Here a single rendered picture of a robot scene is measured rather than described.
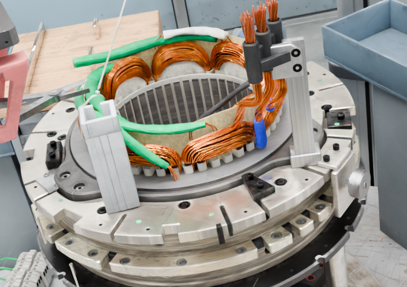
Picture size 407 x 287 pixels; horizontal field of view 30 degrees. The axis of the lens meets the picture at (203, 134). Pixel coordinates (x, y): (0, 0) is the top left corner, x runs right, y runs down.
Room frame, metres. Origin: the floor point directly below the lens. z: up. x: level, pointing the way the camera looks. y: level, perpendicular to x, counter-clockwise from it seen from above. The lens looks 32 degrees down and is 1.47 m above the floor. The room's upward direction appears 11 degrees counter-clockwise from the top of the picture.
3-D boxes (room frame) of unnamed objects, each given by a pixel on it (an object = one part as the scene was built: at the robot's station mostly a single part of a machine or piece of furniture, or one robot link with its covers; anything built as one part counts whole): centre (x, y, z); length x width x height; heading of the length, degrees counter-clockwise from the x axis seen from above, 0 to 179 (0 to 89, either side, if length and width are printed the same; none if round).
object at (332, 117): (0.58, -0.12, 1.09); 0.03 x 0.02 x 0.02; 169
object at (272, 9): (0.53, -0.07, 1.23); 0.01 x 0.01 x 0.02
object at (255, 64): (0.52, -0.06, 1.21); 0.04 x 0.04 x 0.03; 2
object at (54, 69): (0.89, 0.13, 1.05); 0.20 x 0.19 x 0.02; 87
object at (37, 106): (0.57, 0.14, 1.17); 0.06 x 0.01 x 0.01; 130
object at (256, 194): (0.50, -0.03, 1.10); 0.03 x 0.02 x 0.01; 22
